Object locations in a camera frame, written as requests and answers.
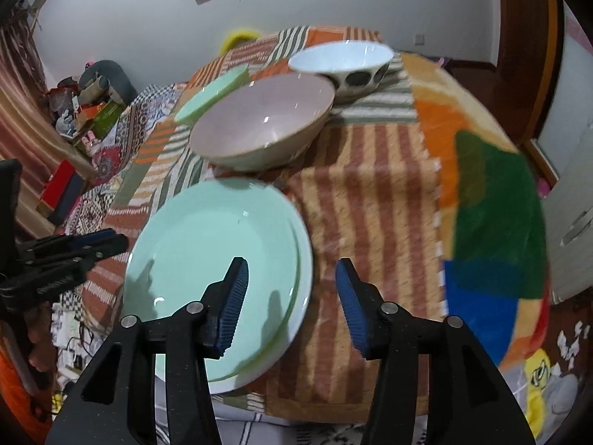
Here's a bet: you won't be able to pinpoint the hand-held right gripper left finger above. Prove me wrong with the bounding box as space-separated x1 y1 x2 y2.
44 256 251 445

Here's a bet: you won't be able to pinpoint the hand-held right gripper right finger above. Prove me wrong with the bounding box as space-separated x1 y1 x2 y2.
335 258 538 445

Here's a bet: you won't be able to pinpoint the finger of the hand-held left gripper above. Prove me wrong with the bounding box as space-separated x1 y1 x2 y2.
25 235 129 272
21 229 116 259

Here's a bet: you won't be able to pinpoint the white plate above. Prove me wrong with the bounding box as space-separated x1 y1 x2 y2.
204 185 313 392

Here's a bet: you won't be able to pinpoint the green plate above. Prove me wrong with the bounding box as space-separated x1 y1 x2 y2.
123 177 304 381

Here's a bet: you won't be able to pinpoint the green bowl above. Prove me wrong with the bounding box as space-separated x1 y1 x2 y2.
173 65 251 126

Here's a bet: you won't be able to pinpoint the pink bowl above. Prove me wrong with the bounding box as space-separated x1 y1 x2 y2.
189 73 335 171

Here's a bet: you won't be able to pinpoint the white bowl with dark spots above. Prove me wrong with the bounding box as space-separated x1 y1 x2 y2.
288 41 394 104

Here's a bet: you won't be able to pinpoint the person's left hand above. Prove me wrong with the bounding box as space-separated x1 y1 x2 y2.
25 303 54 374

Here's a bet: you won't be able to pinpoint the dark blue box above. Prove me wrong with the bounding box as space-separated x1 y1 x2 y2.
46 178 91 225

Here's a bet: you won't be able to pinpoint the red box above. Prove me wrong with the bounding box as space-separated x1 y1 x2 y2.
36 160 77 216

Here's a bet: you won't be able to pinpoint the striped brown curtain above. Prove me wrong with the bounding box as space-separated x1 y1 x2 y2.
0 2 93 223

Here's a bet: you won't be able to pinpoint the orange striped patchwork blanket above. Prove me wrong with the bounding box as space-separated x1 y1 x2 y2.
83 25 441 422

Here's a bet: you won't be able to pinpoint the pile of small toys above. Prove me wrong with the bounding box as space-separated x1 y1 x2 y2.
46 76 93 140

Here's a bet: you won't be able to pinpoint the patterned quilt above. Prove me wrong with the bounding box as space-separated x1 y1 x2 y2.
60 82 191 242

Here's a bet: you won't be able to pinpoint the yellow cartoon bedsheet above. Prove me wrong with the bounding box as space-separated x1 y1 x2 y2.
503 347 584 441

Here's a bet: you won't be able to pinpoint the white cabinet with stickers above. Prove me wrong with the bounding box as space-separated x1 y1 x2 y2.
540 162 593 304

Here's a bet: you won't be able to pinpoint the wooden door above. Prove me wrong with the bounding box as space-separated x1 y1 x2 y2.
491 0 554 116

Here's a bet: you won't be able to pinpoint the tangled floor cables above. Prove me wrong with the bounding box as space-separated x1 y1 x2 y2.
51 306 105 381

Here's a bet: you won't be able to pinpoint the yellow foam ring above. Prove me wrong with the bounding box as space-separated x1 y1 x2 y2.
219 29 261 55

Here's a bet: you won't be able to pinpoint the wooden door frame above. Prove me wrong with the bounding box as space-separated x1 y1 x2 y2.
521 0 568 186

